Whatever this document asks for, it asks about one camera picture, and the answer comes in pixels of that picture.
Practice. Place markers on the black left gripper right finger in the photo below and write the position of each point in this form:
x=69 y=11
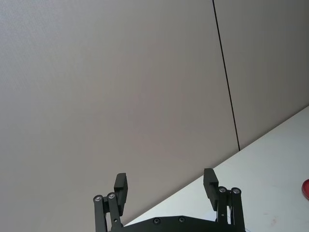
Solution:
x=210 y=191

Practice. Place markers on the red round object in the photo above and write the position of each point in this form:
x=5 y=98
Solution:
x=305 y=189

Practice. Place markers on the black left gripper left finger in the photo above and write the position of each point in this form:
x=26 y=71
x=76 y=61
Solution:
x=120 y=193

